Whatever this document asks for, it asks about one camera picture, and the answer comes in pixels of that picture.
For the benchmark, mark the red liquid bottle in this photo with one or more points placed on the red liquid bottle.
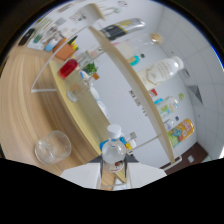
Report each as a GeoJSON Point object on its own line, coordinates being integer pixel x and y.
{"type": "Point", "coordinates": [68, 68]}

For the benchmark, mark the yellow printed can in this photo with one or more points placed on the yellow printed can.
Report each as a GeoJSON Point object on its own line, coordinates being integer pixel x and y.
{"type": "Point", "coordinates": [181, 132]}

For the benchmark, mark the blue liquid bottle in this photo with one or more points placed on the blue liquid bottle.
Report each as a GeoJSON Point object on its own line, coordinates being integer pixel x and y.
{"type": "Point", "coordinates": [103, 145]}

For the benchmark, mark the orange basket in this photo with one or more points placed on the orange basket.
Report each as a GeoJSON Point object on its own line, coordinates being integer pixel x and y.
{"type": "Point", "coordinates": [65, 50]}

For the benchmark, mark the clear bottle white cap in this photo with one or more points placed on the clear bottle white cap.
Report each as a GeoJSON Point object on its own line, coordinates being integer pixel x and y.
{"type": "Point", "coordinates": [114, 153]}

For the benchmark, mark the brown door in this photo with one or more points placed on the brown door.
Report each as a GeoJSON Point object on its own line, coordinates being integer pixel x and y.
{"type": "Point", "coordinates": [190, 156]}

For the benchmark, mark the black handbag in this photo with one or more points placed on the black handbag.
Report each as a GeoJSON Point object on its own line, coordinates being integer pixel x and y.
{"type": "Point", "coordinates": [26, 37]}

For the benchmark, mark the pale blue plastic bottle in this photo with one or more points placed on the pale blue plastic bottle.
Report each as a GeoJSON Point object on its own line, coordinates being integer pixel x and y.
{"type": "Point", "coordinates": [50, 45]}

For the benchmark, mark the clear bottle blue cap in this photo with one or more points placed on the clear bottle blue cap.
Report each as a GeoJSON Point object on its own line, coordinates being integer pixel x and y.
{"type": "Point", "coordinates": [170, 123]}

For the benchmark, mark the clear bottle green cap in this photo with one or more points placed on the clear bottle green cap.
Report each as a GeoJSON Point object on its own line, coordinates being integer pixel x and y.
{"type": "Point", "coordinates": [168, 105]}

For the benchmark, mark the green potted plant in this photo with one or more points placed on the green potted plant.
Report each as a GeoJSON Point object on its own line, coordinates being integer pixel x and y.
{"type": "Point", "coordinates": [90, 68]}

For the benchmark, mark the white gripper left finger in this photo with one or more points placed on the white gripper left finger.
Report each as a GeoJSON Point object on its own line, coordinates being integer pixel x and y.
{"type": "Point", "coordinates": [83, 175]}

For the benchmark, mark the clear bottle orange cap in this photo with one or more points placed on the clear bottle orange cap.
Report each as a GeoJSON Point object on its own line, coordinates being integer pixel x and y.
{"type": "Point", "coordinates": [76, 91]}

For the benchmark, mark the clear drinking glass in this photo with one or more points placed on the clear drinking glass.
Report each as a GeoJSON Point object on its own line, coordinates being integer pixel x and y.
{"type": "Point", "coordinates": [53, 147]}

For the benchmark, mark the silver soda water can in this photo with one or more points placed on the silver soda water can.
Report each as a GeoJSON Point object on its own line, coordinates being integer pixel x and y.
{"type": "Point", "coordinates": [121, 29]}

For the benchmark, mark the white tray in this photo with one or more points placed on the white tray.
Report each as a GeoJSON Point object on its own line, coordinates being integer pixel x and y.
{"type": "Point", "coordinates": [35, 45]}

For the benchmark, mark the large white bottle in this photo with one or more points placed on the large white bottle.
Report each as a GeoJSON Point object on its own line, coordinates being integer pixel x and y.
{"type": "Point", "coordinates": [160, 71]}

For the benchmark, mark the large glass jar cork lid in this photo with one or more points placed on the large glass jar cork lid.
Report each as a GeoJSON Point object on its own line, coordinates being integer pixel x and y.
{"type": "Point", "coordinates": [143, 41]}

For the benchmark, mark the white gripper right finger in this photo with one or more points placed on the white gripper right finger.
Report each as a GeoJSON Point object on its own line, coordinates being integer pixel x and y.
{"type": "Point", "coordinates": [145, 174]}

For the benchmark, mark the small teal bottle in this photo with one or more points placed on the small teal bottle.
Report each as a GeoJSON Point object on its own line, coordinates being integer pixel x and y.
{"type": "Point", "coordinates": [136, 60]}

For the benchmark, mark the wooden wall shelf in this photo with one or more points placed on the wooden wall shelf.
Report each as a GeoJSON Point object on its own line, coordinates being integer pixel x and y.
{"type": "Point", "coordinates": [95, 11]}

